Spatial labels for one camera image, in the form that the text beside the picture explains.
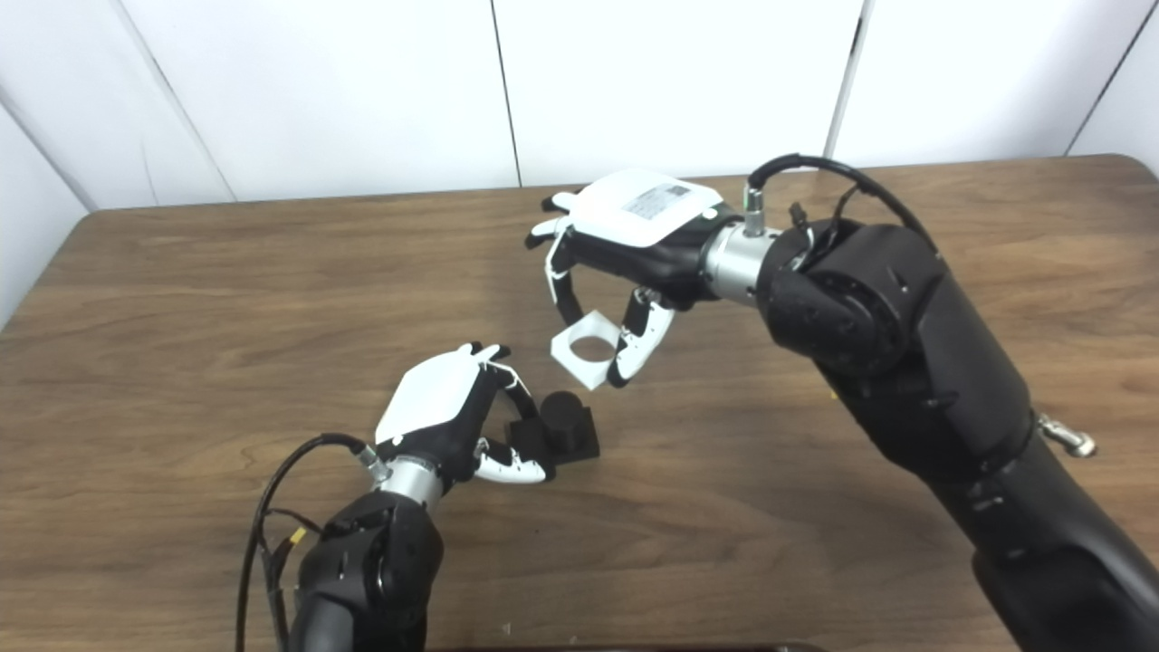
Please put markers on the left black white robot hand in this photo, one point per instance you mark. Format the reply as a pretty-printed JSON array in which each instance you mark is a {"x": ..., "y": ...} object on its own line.
[{"x": 430, "y": 394}]

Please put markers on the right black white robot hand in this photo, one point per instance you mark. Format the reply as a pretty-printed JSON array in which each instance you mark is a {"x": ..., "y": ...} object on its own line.
[{"x": 634, "y": 213}]

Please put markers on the black peg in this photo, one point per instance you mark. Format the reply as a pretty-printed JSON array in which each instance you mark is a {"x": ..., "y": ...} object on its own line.
[{"x": 570, "y": 426}]

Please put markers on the white square piece with hole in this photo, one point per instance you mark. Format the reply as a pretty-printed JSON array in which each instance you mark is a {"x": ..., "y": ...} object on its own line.
[{"x": 579, "y": 371}]

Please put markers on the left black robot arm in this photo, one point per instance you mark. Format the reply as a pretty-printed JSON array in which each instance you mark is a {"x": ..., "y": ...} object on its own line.
[{"x": 367, "y": 570}]

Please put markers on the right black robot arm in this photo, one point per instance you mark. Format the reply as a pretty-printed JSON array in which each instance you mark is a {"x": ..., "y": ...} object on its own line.
[{"x": 924, "y": 362}]

